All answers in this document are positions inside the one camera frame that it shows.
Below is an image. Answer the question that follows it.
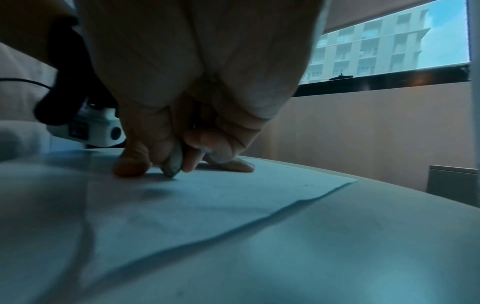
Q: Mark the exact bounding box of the person's right hand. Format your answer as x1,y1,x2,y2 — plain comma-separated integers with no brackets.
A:
74,0,332,179

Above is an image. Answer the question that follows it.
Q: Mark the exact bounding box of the small grey chalk piece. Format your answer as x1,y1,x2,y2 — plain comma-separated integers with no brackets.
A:
160,145,185,179

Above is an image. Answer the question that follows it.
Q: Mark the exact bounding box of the light blue paper sheet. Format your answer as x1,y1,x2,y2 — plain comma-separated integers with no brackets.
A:
79,148,360,287

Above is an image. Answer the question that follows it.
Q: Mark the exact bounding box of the beige apartment building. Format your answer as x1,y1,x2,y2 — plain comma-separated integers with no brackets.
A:
301,8,432,83

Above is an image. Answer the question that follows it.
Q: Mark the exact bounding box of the beige roller blind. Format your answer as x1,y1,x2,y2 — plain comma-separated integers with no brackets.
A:
322,0,440,34

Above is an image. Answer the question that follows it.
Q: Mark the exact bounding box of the beige cushion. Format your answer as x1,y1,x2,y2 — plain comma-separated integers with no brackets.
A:
0,41,61,162

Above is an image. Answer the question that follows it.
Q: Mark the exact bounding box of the white box unit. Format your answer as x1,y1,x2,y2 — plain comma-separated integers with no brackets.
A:
424,164,480,206

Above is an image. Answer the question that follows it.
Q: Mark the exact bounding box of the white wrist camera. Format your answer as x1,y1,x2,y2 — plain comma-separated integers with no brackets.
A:
46,103,127,148

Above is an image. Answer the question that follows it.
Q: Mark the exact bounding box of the thin black cable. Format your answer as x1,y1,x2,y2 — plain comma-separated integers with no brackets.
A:
0,78,54,90

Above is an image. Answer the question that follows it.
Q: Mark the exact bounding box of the window with dark frame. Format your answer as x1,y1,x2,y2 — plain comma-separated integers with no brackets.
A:
290,0,473,98

